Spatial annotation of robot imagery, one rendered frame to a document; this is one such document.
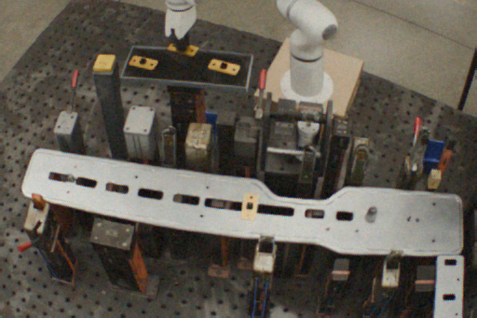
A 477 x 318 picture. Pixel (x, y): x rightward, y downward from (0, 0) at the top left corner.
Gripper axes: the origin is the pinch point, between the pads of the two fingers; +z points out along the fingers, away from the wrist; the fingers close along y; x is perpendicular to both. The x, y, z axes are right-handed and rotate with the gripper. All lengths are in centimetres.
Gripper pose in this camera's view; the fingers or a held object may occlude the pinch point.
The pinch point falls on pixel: (183, 42)
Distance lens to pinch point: 177.0
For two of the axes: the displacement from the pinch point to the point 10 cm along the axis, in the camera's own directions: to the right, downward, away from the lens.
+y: -4.1, 7.1, -5.7
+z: -0.1, 6.2, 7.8
